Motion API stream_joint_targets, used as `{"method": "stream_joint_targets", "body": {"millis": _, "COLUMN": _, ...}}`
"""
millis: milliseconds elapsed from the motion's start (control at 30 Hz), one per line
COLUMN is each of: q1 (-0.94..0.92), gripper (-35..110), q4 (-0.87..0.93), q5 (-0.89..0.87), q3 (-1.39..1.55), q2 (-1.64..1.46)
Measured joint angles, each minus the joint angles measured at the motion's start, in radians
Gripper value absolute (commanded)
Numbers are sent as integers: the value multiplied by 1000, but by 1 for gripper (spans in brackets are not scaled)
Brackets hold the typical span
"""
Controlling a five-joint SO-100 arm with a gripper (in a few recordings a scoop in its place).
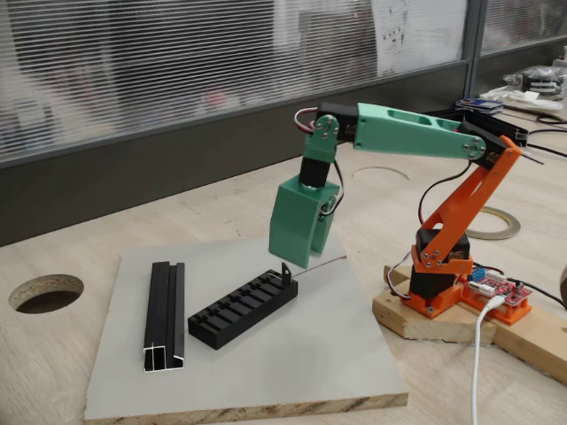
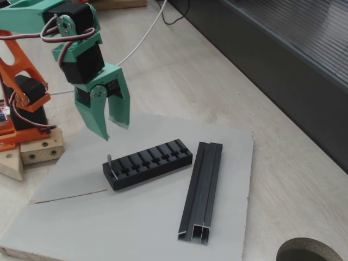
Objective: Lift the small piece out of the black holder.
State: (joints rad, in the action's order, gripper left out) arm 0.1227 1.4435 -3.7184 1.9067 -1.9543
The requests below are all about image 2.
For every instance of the grey plywood board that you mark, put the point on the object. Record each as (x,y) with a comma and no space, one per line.
(136,217)

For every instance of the black slotted holder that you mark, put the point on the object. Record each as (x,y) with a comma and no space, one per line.
(152,174)

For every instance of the teal and orange robot arm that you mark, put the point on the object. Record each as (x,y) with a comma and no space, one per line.
(21,16)

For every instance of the red controller circuit board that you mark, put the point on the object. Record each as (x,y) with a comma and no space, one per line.
(3,108)

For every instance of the long light wooden plank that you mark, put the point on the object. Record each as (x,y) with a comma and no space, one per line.
(122,4)

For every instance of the black aluminium profile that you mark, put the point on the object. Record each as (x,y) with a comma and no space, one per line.
(201,190)

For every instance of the small metal pin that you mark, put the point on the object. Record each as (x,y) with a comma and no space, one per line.
(109,160)

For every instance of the wooden arm base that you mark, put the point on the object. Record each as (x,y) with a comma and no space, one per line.
(40,152)

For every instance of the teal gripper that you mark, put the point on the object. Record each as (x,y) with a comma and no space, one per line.
(98,93)

